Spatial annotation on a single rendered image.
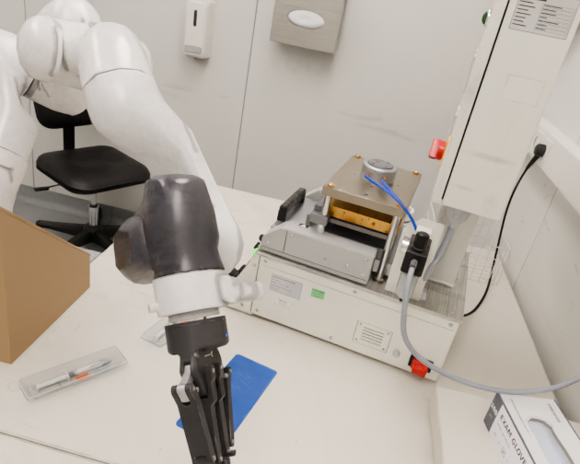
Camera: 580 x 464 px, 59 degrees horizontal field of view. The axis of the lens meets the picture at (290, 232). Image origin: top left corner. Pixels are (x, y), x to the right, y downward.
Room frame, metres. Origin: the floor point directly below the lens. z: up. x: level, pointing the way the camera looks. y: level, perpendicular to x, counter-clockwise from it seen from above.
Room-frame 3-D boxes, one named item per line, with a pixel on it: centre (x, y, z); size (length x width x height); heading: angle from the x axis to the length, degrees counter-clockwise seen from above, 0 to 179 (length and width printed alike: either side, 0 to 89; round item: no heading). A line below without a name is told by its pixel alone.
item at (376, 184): (1.09, -0.20, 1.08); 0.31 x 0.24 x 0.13; 165
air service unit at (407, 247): (0.87, -0.24, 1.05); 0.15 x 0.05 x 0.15; 165
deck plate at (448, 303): (1.11, -0.20, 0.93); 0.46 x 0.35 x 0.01; 75
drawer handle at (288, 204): (1.17, 0.01, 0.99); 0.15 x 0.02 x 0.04; 165
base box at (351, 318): (1.11, -0.16, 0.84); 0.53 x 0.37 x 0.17; 75
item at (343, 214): (1.11, -0.17, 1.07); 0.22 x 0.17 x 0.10; 165
